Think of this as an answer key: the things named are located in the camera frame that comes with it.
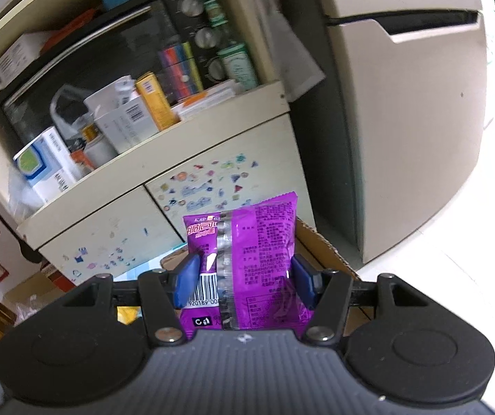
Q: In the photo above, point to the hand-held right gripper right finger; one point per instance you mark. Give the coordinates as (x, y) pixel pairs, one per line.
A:
(305, 279)

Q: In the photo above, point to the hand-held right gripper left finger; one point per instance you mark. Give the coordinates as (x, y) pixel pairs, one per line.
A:
(186, 276)

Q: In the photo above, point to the brown cardboard box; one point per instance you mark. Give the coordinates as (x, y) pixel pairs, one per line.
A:
(325, 250)

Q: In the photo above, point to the purple snack packet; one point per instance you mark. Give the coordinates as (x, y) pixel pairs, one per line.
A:
(256, 242)

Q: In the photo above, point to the yellow snack packet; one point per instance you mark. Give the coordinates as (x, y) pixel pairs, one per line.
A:
(128, 315)

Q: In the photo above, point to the cluster of colourful stickers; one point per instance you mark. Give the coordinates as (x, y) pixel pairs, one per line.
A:
(204, 190)

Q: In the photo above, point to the cream wooden cabinet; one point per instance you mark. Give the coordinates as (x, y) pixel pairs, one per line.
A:
(113, 220)

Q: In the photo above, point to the tape roll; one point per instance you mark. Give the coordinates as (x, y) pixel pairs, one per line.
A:
(98, 151)

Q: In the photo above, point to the small orange pack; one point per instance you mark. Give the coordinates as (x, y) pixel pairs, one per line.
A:
(83, 162)

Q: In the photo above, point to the white barcode box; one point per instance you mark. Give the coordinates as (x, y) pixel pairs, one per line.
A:
(126, 125)

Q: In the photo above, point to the yellow box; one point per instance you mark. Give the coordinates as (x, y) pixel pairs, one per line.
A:
(156, 103)

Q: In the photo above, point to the clear bag under box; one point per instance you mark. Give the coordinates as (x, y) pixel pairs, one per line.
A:
(27, 199)

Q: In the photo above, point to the white box with green-blue print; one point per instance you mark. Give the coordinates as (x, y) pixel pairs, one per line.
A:
(48, 164)

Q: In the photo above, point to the flat stack of white boxes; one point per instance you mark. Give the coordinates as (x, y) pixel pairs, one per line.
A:
(208, 99)

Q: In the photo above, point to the cream refrigerator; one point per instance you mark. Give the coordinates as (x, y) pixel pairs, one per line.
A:
(411, 116)

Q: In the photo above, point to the crumpled clear bag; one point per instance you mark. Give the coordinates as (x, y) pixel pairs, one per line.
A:
(72, 110)

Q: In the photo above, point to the colourful marker pack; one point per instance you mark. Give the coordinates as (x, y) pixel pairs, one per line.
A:
(180, 73)

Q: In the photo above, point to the green glass bottle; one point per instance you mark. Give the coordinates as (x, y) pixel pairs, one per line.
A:
(238, 67)

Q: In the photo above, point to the black toaster oven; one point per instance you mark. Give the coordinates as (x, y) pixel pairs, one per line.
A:
(100, 60)

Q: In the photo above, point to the white hanging cloth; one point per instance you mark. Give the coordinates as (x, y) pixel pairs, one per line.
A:
(277, 43)

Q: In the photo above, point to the orange packet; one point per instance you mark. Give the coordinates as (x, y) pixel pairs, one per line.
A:
(68, 30)

